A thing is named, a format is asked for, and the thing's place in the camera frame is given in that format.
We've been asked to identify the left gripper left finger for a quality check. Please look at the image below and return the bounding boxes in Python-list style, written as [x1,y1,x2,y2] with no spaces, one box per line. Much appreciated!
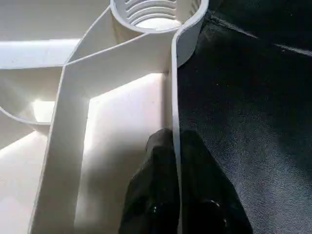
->
[119,128,177,234]

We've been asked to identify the white plastic table top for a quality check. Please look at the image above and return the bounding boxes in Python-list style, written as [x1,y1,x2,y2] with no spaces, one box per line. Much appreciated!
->
[0,0,211,234]

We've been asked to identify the black work mat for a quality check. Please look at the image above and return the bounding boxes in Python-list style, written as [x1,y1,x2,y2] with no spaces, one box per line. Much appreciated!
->
[173,0,312,234]

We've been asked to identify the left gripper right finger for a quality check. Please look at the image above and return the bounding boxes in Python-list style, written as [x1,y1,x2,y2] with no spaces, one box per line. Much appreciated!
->
[178,130,254,234]

